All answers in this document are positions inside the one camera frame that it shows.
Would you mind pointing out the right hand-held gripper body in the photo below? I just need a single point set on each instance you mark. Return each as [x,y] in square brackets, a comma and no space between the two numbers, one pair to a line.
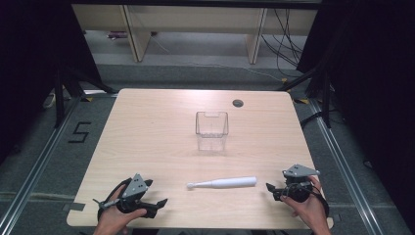
[297,182]

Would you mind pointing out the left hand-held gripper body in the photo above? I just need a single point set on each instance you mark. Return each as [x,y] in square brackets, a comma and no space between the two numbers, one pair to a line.
[134,190]

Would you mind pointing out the person's right hand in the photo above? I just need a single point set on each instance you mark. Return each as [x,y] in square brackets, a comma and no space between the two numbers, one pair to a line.
[308,209]

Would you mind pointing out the person's left hand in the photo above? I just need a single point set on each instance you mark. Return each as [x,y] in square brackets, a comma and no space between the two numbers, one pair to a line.
[114,219]

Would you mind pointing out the white electric toothbrush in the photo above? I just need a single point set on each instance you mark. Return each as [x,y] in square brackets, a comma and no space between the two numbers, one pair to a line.
[222,182]

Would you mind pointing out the clear plastic container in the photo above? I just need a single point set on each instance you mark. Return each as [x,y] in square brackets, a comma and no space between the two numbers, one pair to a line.
[211,130]

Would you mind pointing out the yellow tape piece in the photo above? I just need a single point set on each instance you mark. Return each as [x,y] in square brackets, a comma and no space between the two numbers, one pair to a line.
[303,101]
[88,99]

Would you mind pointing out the black metal stand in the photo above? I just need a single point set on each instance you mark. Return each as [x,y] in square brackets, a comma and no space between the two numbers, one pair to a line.
[326,98]
[59,101]

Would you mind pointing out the grey table grommet hole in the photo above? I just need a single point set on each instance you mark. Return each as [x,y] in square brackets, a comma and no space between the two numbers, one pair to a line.
[238,103]

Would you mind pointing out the black curtain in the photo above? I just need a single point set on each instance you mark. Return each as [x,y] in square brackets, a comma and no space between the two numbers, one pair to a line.
[375,98]
[36,65]

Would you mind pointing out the beige wooden desk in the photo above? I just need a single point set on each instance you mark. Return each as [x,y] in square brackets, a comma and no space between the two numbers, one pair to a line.
[195,18]

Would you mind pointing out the aluminium floor rail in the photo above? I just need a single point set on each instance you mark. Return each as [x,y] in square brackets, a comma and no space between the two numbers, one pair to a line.
[345,166]
[32,166]

